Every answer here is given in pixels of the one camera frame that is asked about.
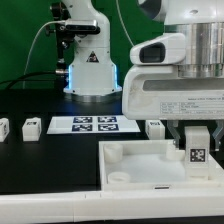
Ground white cable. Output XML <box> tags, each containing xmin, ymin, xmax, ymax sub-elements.
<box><xmin>22</xmin><ymin>20</ymin><xmax>66</xmax><ymax>90</ymax></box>
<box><xmin>115</xmin><ymin>0</ymin><xmax>136</xmax><ymax>48</ymax></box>

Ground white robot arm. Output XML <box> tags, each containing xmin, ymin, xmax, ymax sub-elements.
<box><xmin>62</xmin><ymin>0</ymin><xmax>224</xmax><ymax>147</ymax></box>

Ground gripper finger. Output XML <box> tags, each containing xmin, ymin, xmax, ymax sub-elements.
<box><xmin>212</xmin><ymin>120</ymin><xmax>224</xmax><ymax>149</ymax></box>

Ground white square tabletop tray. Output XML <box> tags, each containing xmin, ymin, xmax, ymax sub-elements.
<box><xmin>99</xmin><ymin>140</ymin><xmax>224</xmax><ymax>191</ymax></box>

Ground black camera on stand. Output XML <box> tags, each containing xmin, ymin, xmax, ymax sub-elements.
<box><xmin>45</xmin><ymin>2</ymin><xmax>100</xmax><ymax>75</ymax></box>

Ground white cable right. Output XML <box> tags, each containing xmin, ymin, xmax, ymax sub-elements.
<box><xmin>115</xmin><ymin>0</ymin><xmax>136</xmax><ymax>48</ymax></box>

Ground white front fence wall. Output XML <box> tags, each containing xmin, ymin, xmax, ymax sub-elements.
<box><xmin>0</xmin><ymin>188</ymin><xmax>224</xmax><ymax>224</ymax></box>

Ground white cable left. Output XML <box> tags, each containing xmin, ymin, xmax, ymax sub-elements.
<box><xmin>22</xmin><ymin>20</ymin><xmax>66</xmax><ymax>90</ymax></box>

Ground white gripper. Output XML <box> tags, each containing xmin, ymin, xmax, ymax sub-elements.
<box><xmin>122</xmin><ymin>66</ymin><xmax>224</xmax><ymax>148</ymax></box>

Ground white marker sheet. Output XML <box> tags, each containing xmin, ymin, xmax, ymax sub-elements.
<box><xmin>47</xmin><ymin>115</ymin><xmax>140</xmax><ymax>134</ymax></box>

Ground black cables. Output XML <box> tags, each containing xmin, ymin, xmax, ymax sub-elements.
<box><xmin>0</xmin><ymin>70</ymin><xmax>65</xmax><ymax>90</ymax></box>

